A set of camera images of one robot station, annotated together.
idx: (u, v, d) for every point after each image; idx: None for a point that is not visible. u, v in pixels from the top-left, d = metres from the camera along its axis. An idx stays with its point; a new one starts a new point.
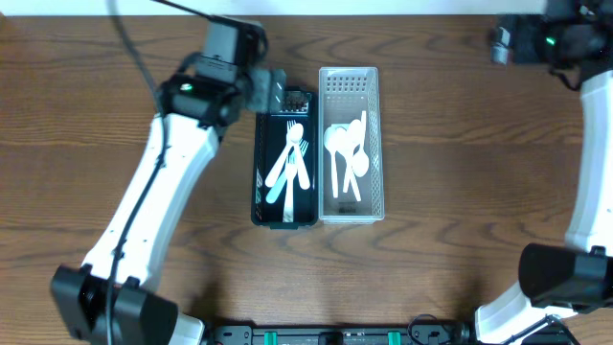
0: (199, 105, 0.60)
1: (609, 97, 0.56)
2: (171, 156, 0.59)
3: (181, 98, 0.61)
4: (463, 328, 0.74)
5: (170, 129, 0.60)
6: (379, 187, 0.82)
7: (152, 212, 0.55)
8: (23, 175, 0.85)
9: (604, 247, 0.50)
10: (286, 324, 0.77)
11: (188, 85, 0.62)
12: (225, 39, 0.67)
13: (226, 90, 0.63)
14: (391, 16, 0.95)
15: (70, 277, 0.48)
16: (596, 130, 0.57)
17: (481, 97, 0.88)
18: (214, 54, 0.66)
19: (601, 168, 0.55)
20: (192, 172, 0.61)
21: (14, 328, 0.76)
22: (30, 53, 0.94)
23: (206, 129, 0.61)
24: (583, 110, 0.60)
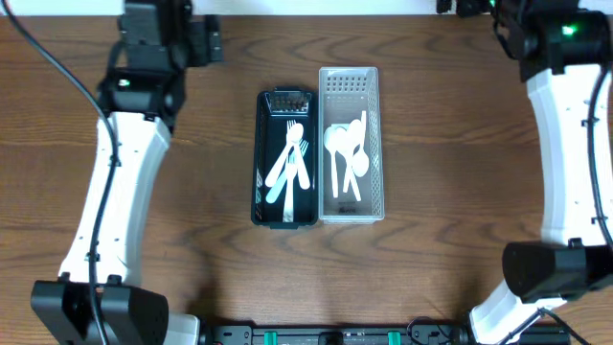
0: (142, 98, 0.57)
1: (554, 94, 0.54)
2: (124, 153, 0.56)
3: (123, 93, 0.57)
4: (460, 332, 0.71)
5: (117, 127, 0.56)
6: (380, 186, 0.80)
7: (117, 211, 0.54)
8: (20, 174, 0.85)
9: (580, 239, 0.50)
10: (285, 324, 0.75)
11: (125, 81, 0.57)
12: (143, 18, 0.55)
13: (167, 78, 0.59)
14: (390, 16, 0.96)
15: (47, 290, 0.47)
16: (547, 127, 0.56)
17: (480, 96, 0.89)
18: (137, 39, 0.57)
19: (562, 166, 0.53)
20: (151, 158, 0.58)
21: (11, 329, 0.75)
22: (29, 52, 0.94)
23: (154, 121, 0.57)
24: (533, 108, 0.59)
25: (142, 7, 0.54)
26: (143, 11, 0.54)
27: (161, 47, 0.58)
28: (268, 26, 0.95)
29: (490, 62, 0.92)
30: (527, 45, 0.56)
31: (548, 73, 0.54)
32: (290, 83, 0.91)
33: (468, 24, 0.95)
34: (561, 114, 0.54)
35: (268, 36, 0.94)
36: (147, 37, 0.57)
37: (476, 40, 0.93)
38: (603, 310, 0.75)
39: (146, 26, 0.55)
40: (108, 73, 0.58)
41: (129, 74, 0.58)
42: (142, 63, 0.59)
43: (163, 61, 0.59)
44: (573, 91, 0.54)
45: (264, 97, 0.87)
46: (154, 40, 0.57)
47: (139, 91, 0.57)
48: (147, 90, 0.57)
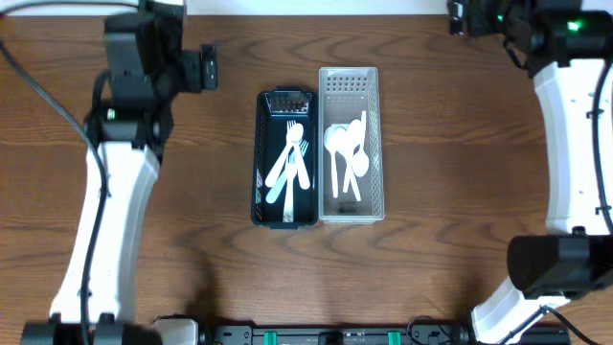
0: (128, 126, 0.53)
1: (561, 88, 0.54)
2: (114, 184, 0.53)
3: (109, 123, 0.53)
4: (461, 330, 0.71)
5: (105, 158, 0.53)
6: (379, 186, 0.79)
7: (106, 244, 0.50)
8: (20, 174, 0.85)
9: (584, 227, 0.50)
10: (286, 323, 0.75)
11: (112, 112, 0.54)
12: (126, 49, 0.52)
13: (154, 104, 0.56)
14: (390, 16, 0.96)
15: (38, 331, 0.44)
16: (555, 120, 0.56)
17: (479, 96, 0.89)
18: (123, 70, 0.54)
19: (568, 156, 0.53)
20: (142, 187, 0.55)
21: (11, 329, 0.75)
22: (30, 53, 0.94)
23: (143, 149, 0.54)
24: (541, 103, 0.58)
25: (125, 38, 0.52)
26: (125, 41, 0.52)
27: (145, 75, 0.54)
28: (268, 26, 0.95)
29: (490, 62, 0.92)
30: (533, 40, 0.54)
31: (554, 67, 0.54)
32: (290, 83, 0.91)
33: None
34: (569, 106, 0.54)
35: (268, 36, 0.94)
36: (130, 67, 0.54)
37: (476, 40, 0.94)
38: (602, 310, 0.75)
39: (128, 56, 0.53)
40: (95, 104, 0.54)
41: (115, 104, 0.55)
42: (126, 93, 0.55)
43: (148, 89, 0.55)
44: (579, 83, 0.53)
45: (264, 98, 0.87)
46: (137, 68, 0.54)
47: (126, 122, 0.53)
48: (133, 121, 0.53)
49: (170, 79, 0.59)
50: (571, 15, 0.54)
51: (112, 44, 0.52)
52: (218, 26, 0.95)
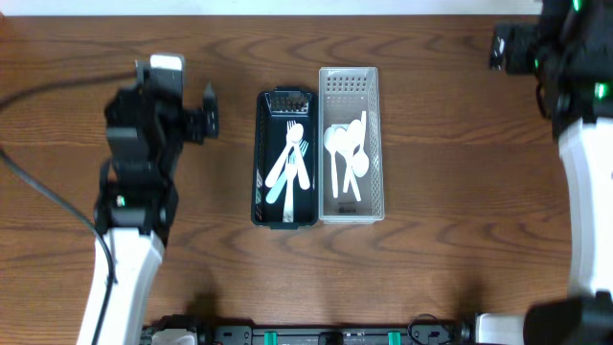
0: (137, 215, 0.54)
1: (587, 149, 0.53)
2: (120, 271, 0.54)
3: (118, 211, 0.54)
4: (462, 327, 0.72)
5: (113, 247, 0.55)
6: (380, 187, 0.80)
7: (111, 334, 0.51)
8: (19, 174, 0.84)
9: (608, 289, 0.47)
10: (286, 324, 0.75)
11: (121, 198, 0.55)
12: (128, 143, 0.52)
13: (160, 191, 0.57)
14: (390, 16, 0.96)
15: None
16: (578, 180, 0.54)
17: (479, 97, 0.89)
18: (124, 160, 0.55)
19: (592, 215, 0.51)
20: (147, 272, 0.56)
21: (11, 329, 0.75)
22: (29, 53, 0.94)
23: (149, 236, 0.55)
24: (564, 164, 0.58)
25: (125, 133, 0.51)
26: (127, 137, 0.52)
27: (148, 162, 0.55)
28: (268, 26, 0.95)
29: (490, 63, 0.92)
30: (558, 103, 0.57)
31: (580, 126, 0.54)
32: (290, 84, 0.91)
33: (468, 24, 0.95)
34: (593, 168, 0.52)
35: (268, 36, 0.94)
36: (134, 157, 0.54)
37: (475, 40, 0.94)
38: None
39: (133, 149, 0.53)
40: (102, 193, 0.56)
41: (122, 190, 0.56)
42: (132, 179, 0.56)
43: (153, 175, 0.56)
44: (605, 149, 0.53)
45: (264, 98, 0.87)
46: (141, 157, 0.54)
47: (136, 208, 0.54)
48: (143, 207, 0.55)
49: (169, 155, 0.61)
50: (598, 81, 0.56)
51: (114, 139, 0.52)
52: (218, 26, 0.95)
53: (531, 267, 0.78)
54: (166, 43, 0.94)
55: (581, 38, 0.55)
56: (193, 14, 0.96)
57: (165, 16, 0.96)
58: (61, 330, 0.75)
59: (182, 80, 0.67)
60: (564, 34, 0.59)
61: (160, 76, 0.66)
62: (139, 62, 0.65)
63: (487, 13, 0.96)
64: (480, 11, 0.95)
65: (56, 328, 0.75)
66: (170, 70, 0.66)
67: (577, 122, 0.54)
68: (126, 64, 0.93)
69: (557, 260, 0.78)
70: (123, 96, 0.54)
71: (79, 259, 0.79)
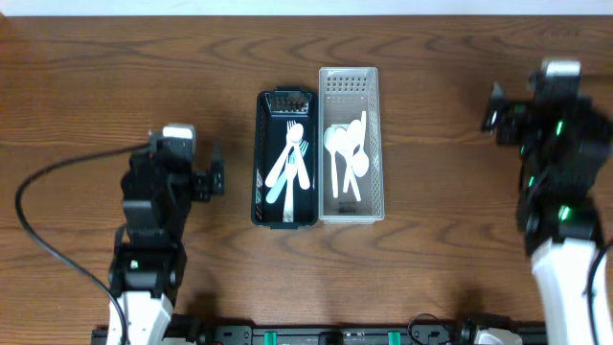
0: (149, 278, 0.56)
1: (556, 273, 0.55)
2: (133, 333, 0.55)
3: (132, 274, 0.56)
4: (462, 327, 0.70)
5: (126, 308, 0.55)
6: (379, 186, 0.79)
7: None
8: (20, 174, 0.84)
9: None
10: (286, 324, 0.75)
11: (135, 262, 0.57)
12: (142, 213, 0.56)
13: (170, 255, 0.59)
14: (390, 16, 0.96)
15: None
16: (553, 306, 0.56)
17: (479, 97, 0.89)
18: (139, 226, 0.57)
19: (569, 333, 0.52)
20: (157, 333, 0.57)
21: (11, 328, 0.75)
22: (30, 53, 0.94)
23: (161, 298, 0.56)
24: (540, 287, 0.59)
25: (141, 204, 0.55)
26: (142, 206, 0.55)
27: (160, 229, 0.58)
28: (268, 27, 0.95)
29: (489, 63, 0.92)
30: (531, 224, 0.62)
31: (549, 245, 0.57)
32: (290, 84, 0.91)
33: (468, 24, 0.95)
34: (565, 292, 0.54)
35: (268, 37, 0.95)
36: (147, 226, 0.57)
37: (475, 40, 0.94)
38: None
39: (147, 219, 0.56)
40: (118, 254, 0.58)
41: (135, 254, 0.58)
42: (146, 242, 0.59)
43: (165, 241, 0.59)
44: (575, 272, 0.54)
45: (264, 98, 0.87)
46: (152, 226, 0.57)
47: (148, 271, 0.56)
48: (154, 269, 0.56)
49: (177, 222, 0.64)
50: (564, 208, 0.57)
51: (128, 209, 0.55)
52: (218, 27, 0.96)
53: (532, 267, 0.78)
54: (166, 43, 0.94)
55: (553, 168, 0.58)
56: (193, 14, 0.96)
57: (165, 17, 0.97)
58: (61, 330, 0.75)
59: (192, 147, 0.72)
60: (560, 155, 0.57)
61: (172, 145, 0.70)
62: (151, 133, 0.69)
63: (487, 13, 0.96)
64: (479, 11, 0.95)
65: (56, 329, 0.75)
66: (181, 139, 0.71)
67: (537, 247, 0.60)
68: (126, 65, 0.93)
69: None
70: (137, 168, 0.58)
71: (79, 259, 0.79)
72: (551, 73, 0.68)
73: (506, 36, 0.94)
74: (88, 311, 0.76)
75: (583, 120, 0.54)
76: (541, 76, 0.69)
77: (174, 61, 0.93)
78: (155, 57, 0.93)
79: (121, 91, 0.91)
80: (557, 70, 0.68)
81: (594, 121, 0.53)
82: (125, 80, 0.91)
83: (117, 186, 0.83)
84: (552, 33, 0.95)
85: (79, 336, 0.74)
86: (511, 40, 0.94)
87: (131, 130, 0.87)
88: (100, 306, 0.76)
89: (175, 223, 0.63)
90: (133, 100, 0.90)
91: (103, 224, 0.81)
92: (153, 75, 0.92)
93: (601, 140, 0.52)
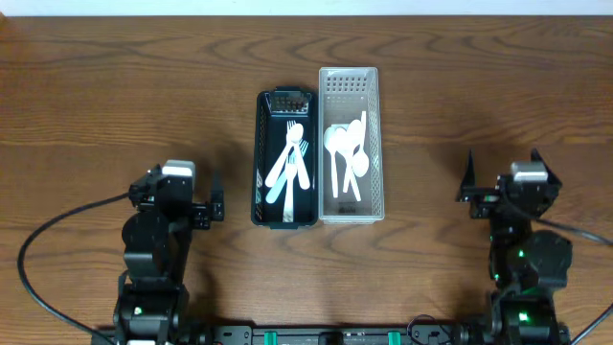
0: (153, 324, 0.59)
1: None
2: None
3: (136, 322, 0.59)
4: (461, 330, 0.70)
5: None
6: (379, 187, 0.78)
7: None
8: (20, 174, 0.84)
9: None
10: (286, 324, 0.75)
11: (138, 309, 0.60)
12: (144, 267, 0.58)
13: (172, 299, 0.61)
14: (390, 16, 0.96)
15: None
16: None
17: (479, 97, 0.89)
18: (140, 277, 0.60)
19: None
20: None
21: (11, 328, 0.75)
22: (30, 53, 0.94)
23: None
24: None
25: (139, 259, 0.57)
26: (145, 260, 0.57)
27: (162, 275, 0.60)
28: (268, 27, 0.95)
29: (490, 63, 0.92)
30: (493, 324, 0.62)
31: None
32: (291, 84, 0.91)
33: (468, 25, 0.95)
34: None
35: (268, 37, 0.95)
36: (148, 274, 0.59)
37: (475, 40, 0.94)
38: (600, 310, 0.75)
39: (148, 269, 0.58)
40: (123, 301, 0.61)
41: (139, 296, 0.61)
42: (148, 287, 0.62)
43: (168, 284, 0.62)
44: None
45: (264, 97, 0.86)
46: (155, 274, 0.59)
47: (152, 316, 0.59)
48: (157, 314, 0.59)
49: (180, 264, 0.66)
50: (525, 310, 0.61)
51: (131, 262, 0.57)
52: (218, 27, 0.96)
53: None
54: (166, 43, 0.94)
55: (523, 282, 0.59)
56: (193, 14, 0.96)
57: (165, 17, 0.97)
58: (61, 330, 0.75)
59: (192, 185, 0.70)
60: (531, 273, 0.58)
61: (172, 184, 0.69)
62: (151, 172, 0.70)
63: (487, 13, 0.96)
64: (479, 12, 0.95)
65: (56, 329, 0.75)
66: (181, 176, 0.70)
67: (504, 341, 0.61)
68: (126, 65, 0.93)
69: None
70: (140, 218, 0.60)
71: (79, 260, 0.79)
72: (517, 179, 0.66)
73: (506, 36, 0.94)
74: (88, 311, 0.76)
75: (546, 252, 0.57)
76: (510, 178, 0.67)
77: (174, 61, 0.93)
78: (155, 58, 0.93)
79: (121, 91, 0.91)
80: (525, 176, 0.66)
81: (558, 260, 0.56)
82: (125, 80, 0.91)
83: (117, 186, 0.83)
84: (552, 33, 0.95)
85: (79, 336, 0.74)
86: (511, 40, 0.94)
87: (131, 130, 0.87)
88: (100, 306, 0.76)
89: (178, 264, 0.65)
90: (133, 100, 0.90)
91: (103, 224, 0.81)
92: (153, 75, 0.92)
93: (560, 274, 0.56)
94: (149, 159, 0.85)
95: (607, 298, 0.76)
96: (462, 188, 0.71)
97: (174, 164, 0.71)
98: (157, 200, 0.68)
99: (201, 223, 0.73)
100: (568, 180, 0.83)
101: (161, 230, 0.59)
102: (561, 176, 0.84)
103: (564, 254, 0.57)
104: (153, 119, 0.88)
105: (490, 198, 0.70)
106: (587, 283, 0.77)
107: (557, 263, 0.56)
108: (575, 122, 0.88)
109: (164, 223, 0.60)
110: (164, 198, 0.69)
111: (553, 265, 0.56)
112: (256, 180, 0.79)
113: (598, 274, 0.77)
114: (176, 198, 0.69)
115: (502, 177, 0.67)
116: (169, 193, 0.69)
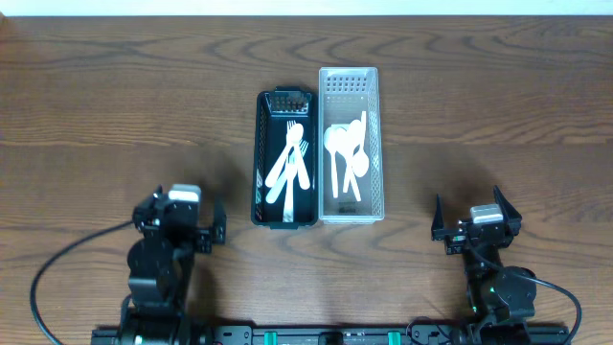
0: None
1: None
2: None
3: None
4: (459, 333, 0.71)
5: None
6: (379, 187, 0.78)
7: None
8: (19, 174, 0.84)
9: None
10: (286, 323, 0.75)
11: (140, 336, 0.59)
12: (148, 288, 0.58)
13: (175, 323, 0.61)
14: (390, 16, 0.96)
15: None
16: None
17: (477, 97, 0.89)
18: (142, 300, 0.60)
19: None
20: None
21: (11, 328, 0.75)
22: (30, 53, 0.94)
23: None
24: None
25: (143, 281, 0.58)
26: (148, 285, 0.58)
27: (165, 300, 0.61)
28: (269, 27, 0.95)
29: (489, 63, 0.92)
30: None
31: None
32: (291, 84, 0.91)
33: (468, 24, 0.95)
34: None
35: (268, 37, 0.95)
36: (151, 297, 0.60)
37: (476, 40, 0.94)
38: (600, 310, 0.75)
39: (152, 294, 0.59)
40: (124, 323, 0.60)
41: (142, 322, 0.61)
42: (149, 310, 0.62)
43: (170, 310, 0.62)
44: None
45: (264, 97, 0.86)
46: (158, 299, 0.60)
47: (155, 341, 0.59)
48: (159, 339, 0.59)
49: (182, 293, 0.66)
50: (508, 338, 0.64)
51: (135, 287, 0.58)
52: (218, 26, 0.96)
53: (532, 267, 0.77)
54: (167, 43, 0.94)
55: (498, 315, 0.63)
56: (192, 14, 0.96)
57: (165, 17, 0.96)
58: (61, 330, 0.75)
59: (197, 209, 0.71)
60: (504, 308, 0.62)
61: (178, 209, 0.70)
62: (157, 196, 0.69)
63: (487, 13, 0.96)
64: (479, 12, 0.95)
65: (56, 329, 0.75)
66: (188, 201, 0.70)
67: None
68: (127, 65, 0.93)
69: (558, 259, 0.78)
70: (146, 242, 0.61)
71: (81, 260, 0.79)
72: (477, 222, 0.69)
73: (505, 36, 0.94)
74: (88, 311, 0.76)
75: (512, 286, 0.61)
76: (469, 224, 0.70)
77: (173, 61, 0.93)
78: (155, 58, 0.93)
79: (121, 90, 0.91)
80: (484, 218, 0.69)
81: (524, 290, 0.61)
82: (125, 81, 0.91)
83: (116, 187, 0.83)
84: (552, 33, 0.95)
85: (79, 336, 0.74)
86: (511, 41, 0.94)
87: (131, 130, 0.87)
88: (100, 306, 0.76)
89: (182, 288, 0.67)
90: (133, 100, 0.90)
91: (102, 225, 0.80)
92: (153, 75, 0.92)
93: (528, 304, 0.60)
94: (150, 159, 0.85)
95: (606, 297, 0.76)
96: (434, 231, 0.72)
97: (180, 189, 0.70)
98: (163, 223, 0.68)
99: (201, 246, 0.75)
100: (569, 181, 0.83)
101: (167, 256, 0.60)
102: (562, 177, 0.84)
103: (527, 286, 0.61)
104: (153, 118, 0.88)
105: (460, 238, 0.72)
106: (588, 284, 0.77)
107: (524, 293, 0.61)
108: (574, 122, 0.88)
109: (170, 249, 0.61)
110: (170, 222, 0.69)
111: (518, 296, 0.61)
112: (256, 182, 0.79)
113: (597, 273, 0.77)
114: (182, 223, 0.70)
115: (463, 222, 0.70)
116: (175, 217, 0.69)
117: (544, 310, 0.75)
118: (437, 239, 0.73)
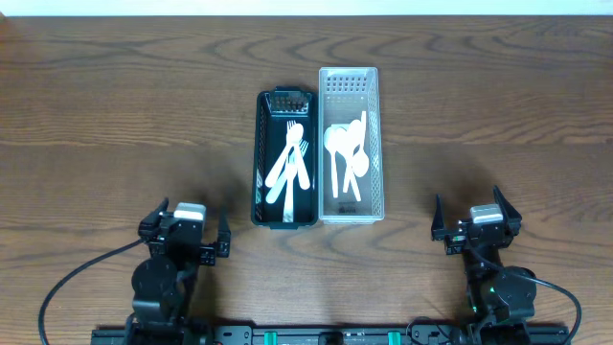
0: None
1: None
2: None
3: None
4: (459, 333, 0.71)
5: None
6: (379, 187, 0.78)
7: None
8: (19, 174, 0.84)
9: None
10: (286, 323, 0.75)
11: None
12: (152, 310, 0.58)
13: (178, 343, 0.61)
14: (390, 16, 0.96)
15: None
16: None
17: (477, 96, 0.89)
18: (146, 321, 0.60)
19: None
20: None
21: (11, 328, 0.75)
22: (30, 53, 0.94)
23: None
24: None
25: (147, 304, 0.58)
26: (153, 307, 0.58)
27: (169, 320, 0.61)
28: (269, 27, 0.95)
29: (489, 63, 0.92)
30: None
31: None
32: (291, 84, 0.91)
33: (468, 24, 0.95)
34: None
35: (268, 37, 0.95)
36: (155, 318, 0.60)
37: (476, 40, 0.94)
38: (599, 310, 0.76)
39: (156, 316, 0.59)
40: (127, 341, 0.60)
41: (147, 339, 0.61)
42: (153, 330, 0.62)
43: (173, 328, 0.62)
44: None
45: (264, 97, 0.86)
46: (162, 320, 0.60)
47: None
48: None
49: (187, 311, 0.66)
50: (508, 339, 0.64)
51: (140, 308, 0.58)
52: (218, 26, 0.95)
53: (532, 267, 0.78)
54: (167, 43, 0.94)
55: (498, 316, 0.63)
56: (192, 13, 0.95)
57: (165, 17, 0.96)
58: (61, 330, 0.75)
59: (202, 228, 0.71)
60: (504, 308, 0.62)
61: (184, 227, 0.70)
62: (163, 215, 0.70)
63: (487, 13, 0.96)
64: (480, 11, 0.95)
65: (56, 328, 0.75)
66: (192, 220, 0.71)
67: None
68: (127, 65, 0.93)
69: (557, 259, 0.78)
70: (150, 264, 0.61)
71: (81, 260, 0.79)
72: (477, 222, 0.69)
73: (506, 36, 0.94)
74: (88, 311, 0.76)
75: (512, 286, 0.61)
76: (469, 223, 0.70)
77: (173, 61, 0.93)
78: (155, 58, 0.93)
79: (121, 90, 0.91)
80: (484, 218, 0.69)
81: (524, 290, 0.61)
82: (125, 81, 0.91)
83: (116, 187, 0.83)
84: (552, 33, 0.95)
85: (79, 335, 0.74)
86: (511, 41, 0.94)
87: (131, 130, 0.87)
88: (101, 306, 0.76)
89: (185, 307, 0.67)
90: (133, 100, 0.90)
91: (102, 225, 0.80)
92: (154, 76, 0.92)
93: (528, 304, 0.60)
94: (150, 159, 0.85)
95: (606, 297, 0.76)
96: (434, 231, 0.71)
97: (185, 207, 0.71)
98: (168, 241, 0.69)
99: (206, 261, 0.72)
100: (569, 181, 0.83)
101: (170, 278, 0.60)
102: (561, 177, 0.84)
103: (527, 287, 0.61)
104: (153, 118, 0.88)
105: (460, 238, 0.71)
106: (587, 284, 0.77)
107: (524, 293, 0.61)
108: (574, 122, 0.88)
109: (173, 271, 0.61)
110: (175, 241, 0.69)
111: (518, 296, 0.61)
112: (256, 182, 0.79)
113: (597, 273, 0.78)
114: (187, 242, 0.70)
115: (463, 222, 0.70)
116: (180, 236, 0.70)
117: (543, 310, 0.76)
118: (437, 239, 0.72)
